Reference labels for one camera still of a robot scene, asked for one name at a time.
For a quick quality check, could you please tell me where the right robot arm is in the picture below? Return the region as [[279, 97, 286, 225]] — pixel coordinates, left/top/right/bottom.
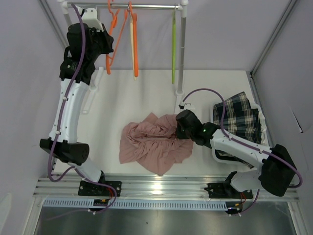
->
[[176, 110, 296, 198]]

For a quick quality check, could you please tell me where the white clothes rack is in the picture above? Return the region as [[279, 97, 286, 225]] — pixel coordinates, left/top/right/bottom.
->
[[57, 0, 189, 114]]

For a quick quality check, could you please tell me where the white laundry basket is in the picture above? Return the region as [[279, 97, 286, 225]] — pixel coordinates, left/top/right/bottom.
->
[[210, 99, 268, 168]]

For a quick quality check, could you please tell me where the pink pleated skirt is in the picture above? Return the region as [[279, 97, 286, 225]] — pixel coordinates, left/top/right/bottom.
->
[[119, 113, 194, 176]]

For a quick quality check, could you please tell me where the slotted cable duct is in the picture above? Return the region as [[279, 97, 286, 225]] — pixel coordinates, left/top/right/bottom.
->
[[43, 198, 227, 211]]

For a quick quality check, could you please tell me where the green plastic hanger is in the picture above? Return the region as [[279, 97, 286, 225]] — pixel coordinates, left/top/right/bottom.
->
[[171, 11, 176, 84]]

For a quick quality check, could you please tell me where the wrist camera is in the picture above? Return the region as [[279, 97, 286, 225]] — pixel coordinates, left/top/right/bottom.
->
[[82, 8, 104, 32], [179, 101, 196, 112]]

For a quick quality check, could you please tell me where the navy plaid skirt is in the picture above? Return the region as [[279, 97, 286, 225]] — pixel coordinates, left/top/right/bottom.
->
[[212, 92, 263, 148]]

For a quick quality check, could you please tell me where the orange plastic hanger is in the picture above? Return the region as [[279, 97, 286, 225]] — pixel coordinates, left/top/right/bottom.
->
[[105, 0, 129, 75]]

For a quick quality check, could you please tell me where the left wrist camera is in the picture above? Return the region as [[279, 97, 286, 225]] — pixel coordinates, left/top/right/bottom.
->
[[82, 8, 104, 32]]

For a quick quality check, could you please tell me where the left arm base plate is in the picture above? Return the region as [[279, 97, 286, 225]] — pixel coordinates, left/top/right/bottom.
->
[[78, 171, 122, 197]]

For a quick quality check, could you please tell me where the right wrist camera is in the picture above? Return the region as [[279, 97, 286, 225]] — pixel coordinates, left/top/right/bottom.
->
[[179, 101, 196, 112]]

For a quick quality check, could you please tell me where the aluminium mounting rail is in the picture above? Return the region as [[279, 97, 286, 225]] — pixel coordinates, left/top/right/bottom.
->
[[33, 174, 300, 202]]

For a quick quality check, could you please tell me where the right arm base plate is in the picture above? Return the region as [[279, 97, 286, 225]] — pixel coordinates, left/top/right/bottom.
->
[[204, 171, 253, 199]]

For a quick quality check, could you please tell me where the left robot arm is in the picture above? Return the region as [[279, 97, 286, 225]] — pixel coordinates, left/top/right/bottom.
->
[[40, 23, 113, 196]]

